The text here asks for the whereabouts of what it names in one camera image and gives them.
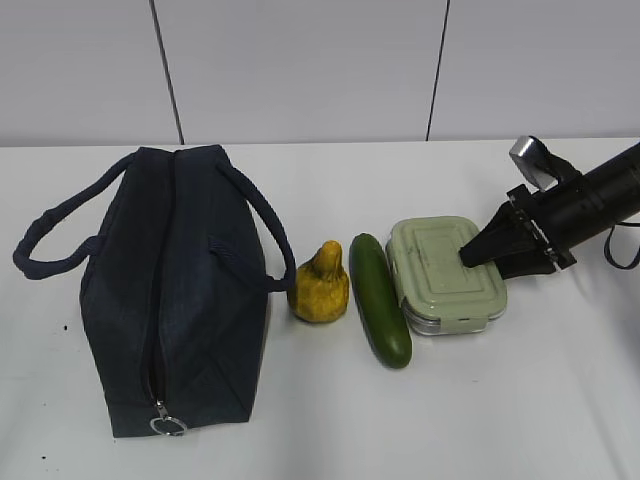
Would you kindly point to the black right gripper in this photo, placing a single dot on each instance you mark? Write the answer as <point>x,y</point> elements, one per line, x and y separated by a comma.
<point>526,235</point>

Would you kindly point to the green cucumber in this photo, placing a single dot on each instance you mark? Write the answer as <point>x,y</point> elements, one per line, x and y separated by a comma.
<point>381,316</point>

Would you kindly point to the yellow squash toy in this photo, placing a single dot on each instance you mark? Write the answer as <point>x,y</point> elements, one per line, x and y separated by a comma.
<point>321,291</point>

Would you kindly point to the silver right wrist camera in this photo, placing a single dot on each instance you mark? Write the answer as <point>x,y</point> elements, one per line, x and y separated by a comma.
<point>532,158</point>

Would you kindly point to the green lid glass food container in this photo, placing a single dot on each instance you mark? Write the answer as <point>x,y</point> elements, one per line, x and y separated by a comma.
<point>437,294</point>

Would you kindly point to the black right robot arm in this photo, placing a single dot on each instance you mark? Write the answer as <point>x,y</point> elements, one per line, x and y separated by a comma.
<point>599,200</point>

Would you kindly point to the navy blue lunch bag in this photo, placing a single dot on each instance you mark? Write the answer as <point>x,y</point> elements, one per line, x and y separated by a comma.
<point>174,295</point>

